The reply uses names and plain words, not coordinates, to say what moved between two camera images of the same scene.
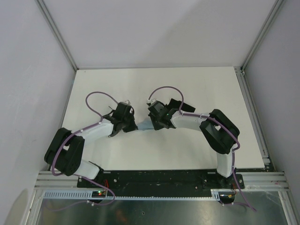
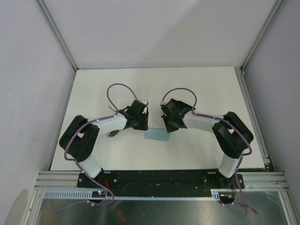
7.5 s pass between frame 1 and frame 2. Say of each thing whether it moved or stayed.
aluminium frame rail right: stayed
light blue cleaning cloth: moved
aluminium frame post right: stayed
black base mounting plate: stayed
